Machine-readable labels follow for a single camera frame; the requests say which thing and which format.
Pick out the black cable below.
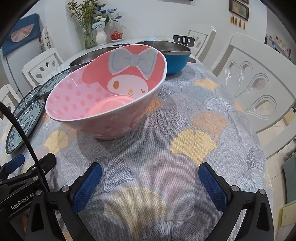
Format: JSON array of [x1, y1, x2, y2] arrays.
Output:
[[0, 101, 50, 194]]

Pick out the white cabinet with coloured stickers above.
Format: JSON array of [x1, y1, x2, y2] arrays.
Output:
[[266, 32, 292, 58]]

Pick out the blue steel bowl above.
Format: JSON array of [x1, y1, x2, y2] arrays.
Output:
[[135, 40, 191, 75]]

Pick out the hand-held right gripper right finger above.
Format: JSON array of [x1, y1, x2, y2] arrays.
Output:
[[198, 162, 274, 241]]

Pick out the grey green cushion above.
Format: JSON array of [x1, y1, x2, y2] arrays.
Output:
[[282, 155, 296, 186]]

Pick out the red ornament on dish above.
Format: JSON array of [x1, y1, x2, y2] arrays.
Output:
[[109, 30, 125, 42]]

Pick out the pink cartoon print bowl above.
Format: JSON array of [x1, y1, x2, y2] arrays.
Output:
[[45, 44, 167, 141]]

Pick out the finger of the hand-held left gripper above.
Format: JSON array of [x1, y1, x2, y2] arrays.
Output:
[[22, 153, 56, 180], [0, 153, 25, 180]]

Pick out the white carved chair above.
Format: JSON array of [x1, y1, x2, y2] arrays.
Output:
[[22, 48, 65, 86], [0, 83, 21, 110], [209, 32, 296, 160], [187, 23, 216, 61]]

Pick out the grey fan pattern tablecloth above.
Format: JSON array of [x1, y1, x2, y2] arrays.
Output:
[[0, 62, 274, 241]]

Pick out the blue fan print cloth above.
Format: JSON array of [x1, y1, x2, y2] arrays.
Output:
[[2, 13, 41, 57]]

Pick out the clear glass vase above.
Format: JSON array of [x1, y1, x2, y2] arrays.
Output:
[[82, 23, 96, 49]]

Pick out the red steel bowl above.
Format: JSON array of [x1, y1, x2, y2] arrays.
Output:
[[69, 46, 123, 72]]

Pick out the blue patterned plate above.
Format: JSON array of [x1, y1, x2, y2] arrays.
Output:
[[12, 85, 42, 118], [5, 97, 46, 154], [36, 67, 73, 97]]

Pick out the pale yellow box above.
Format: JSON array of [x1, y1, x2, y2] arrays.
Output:
[[279, 202, 296, 227]]

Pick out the blue and white flowers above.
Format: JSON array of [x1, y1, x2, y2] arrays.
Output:
[[91, 3, 122, 30]]

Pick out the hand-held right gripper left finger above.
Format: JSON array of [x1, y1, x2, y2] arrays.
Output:
[[26, 162, 103, 241]]

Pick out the white ceramic vase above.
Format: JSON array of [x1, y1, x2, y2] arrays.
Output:
[[95, 28, 107, 45]]

